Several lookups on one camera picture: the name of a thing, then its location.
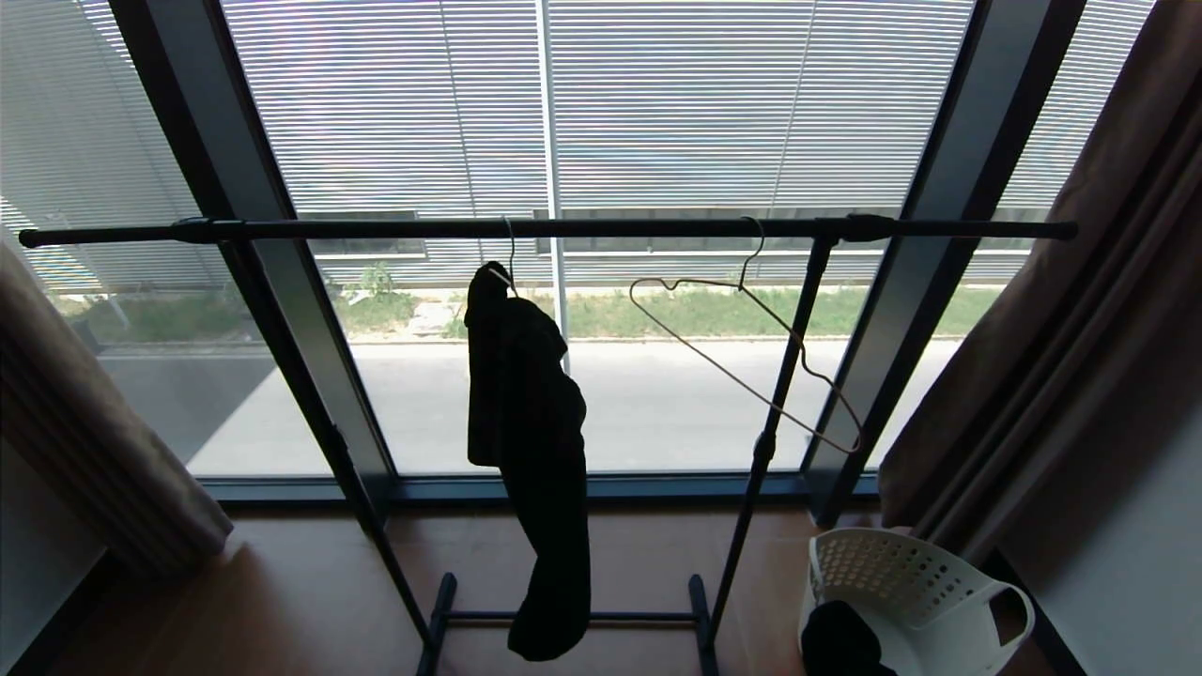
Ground brown curtain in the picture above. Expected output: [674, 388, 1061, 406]
[878, 0, 1202, 566]
[0, 242, 235, 576]

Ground black clothes rack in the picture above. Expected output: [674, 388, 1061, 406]
[19, 214, 1079, 676]

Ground white laundry basket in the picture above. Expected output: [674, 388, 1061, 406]
[798, 528, 1037, 676]

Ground black garment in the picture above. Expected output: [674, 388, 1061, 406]
[800, 601, 900, 676]
[464, 261, 593, 662]

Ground pink clothes hanger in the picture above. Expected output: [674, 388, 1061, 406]
[627, 218, 864, 456]
[488, 216, 520, 298]

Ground window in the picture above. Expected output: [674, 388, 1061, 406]
[0, 0, 1158, 503]

